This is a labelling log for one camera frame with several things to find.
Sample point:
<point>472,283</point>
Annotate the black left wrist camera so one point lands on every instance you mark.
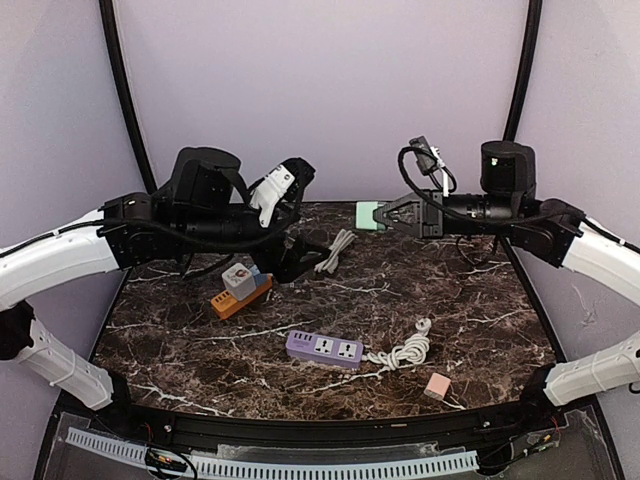
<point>205,177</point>

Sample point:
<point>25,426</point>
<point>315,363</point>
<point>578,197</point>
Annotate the black front rail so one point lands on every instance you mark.
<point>475,428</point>

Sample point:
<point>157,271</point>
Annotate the blue charger plug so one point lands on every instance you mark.
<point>259,277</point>

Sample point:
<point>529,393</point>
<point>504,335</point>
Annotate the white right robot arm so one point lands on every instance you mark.
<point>560,235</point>

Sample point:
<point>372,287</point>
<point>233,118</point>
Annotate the black left frame post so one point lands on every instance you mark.
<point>115,54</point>

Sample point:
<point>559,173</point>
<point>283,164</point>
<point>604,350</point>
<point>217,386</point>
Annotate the purple power strip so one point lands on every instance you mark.
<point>324,349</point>

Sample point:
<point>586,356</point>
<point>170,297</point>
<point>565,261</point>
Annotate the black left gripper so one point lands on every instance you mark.
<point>288,269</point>

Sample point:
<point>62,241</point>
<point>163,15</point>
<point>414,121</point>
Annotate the black frame post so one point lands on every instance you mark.
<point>115,54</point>
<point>525,66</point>

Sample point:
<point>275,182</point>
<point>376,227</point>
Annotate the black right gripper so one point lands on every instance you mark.
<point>428,213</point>

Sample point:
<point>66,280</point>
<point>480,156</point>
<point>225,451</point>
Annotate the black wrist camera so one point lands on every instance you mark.
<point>205,177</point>
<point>508,168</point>

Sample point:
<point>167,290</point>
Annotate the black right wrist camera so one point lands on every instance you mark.
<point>508,168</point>

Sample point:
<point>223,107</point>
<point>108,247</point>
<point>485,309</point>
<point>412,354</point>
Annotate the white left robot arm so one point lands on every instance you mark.
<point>126,232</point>

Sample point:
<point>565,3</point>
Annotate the orange power strip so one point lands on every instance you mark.
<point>225,305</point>

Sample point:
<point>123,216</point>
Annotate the white cube adapter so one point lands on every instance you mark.
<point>239,281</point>

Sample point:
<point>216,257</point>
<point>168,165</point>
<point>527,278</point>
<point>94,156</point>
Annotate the green charger plug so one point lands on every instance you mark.
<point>364,218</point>

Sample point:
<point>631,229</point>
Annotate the pink charger plug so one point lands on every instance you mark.
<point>437,386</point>

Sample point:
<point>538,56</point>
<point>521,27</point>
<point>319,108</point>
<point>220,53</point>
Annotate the white slotted cable duct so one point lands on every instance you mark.
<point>199,466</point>

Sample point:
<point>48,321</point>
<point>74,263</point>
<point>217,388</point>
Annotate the black right frame post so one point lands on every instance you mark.
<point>525,66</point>

